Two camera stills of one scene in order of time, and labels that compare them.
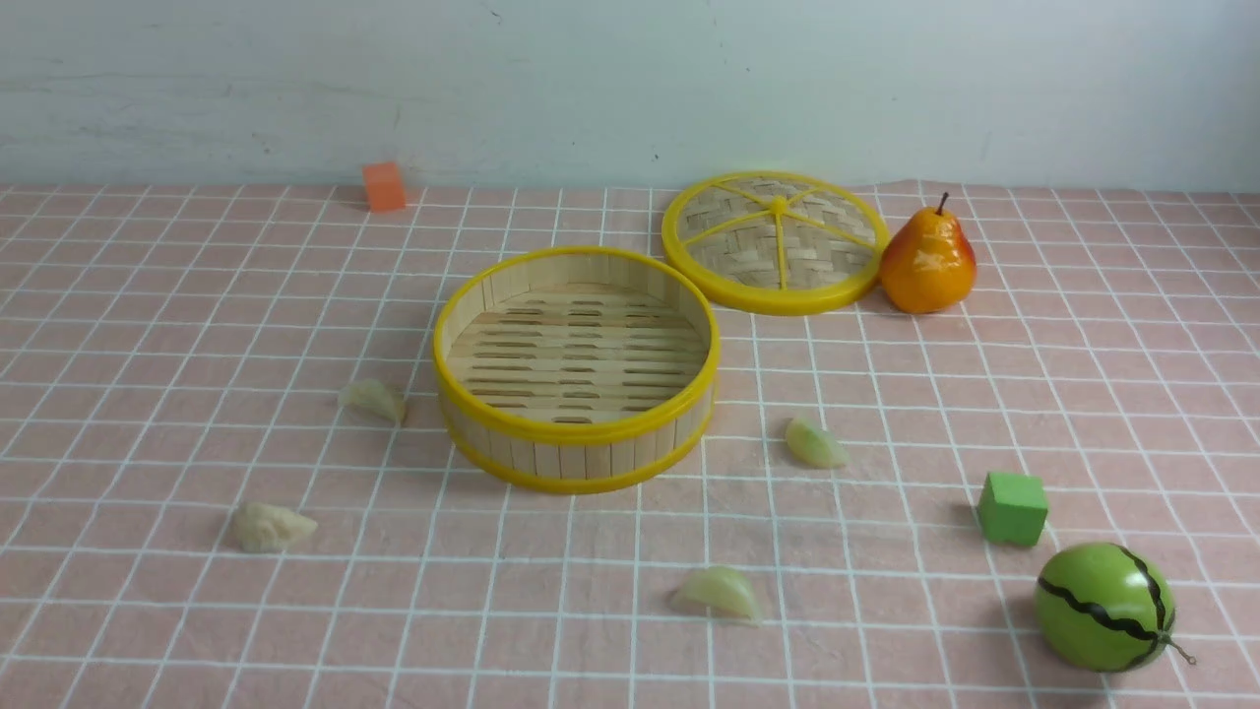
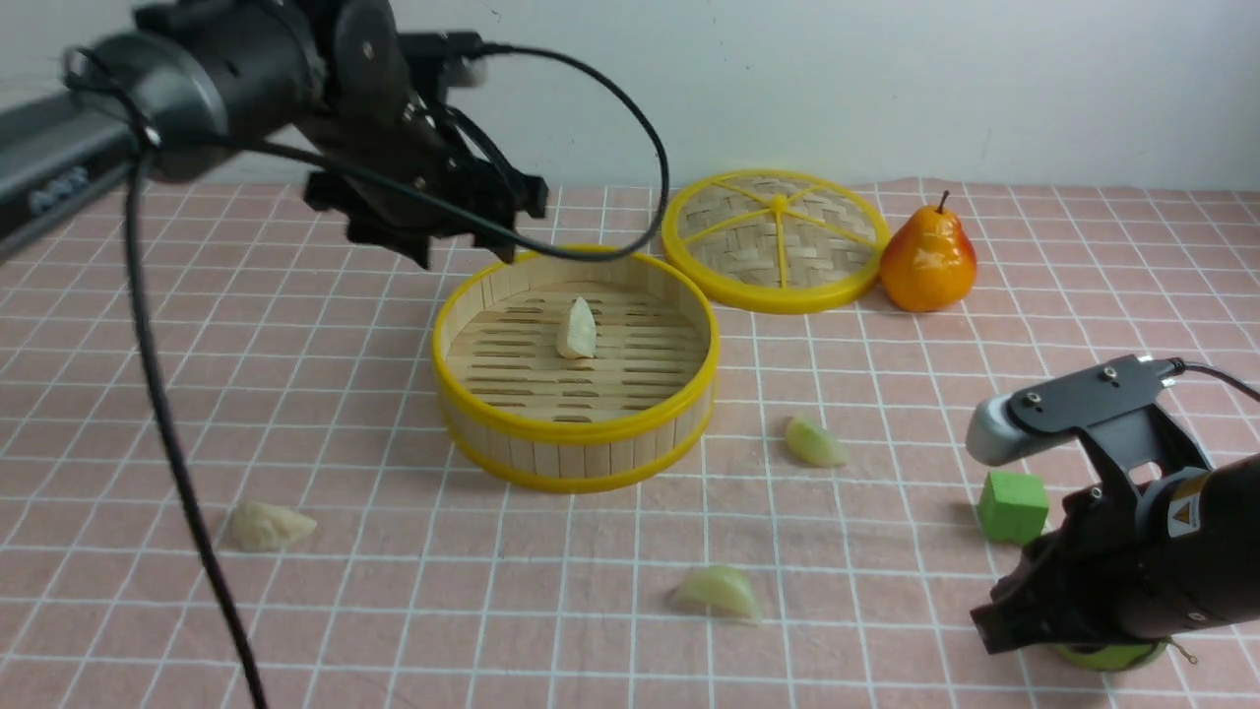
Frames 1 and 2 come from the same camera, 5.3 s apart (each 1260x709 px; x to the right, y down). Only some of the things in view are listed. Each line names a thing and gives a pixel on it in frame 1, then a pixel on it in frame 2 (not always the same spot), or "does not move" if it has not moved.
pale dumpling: [262, 528] does not move
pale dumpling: [373, 394] -> [577, 337]
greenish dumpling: [811, 448] does not move
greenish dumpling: [721, 587] does not move
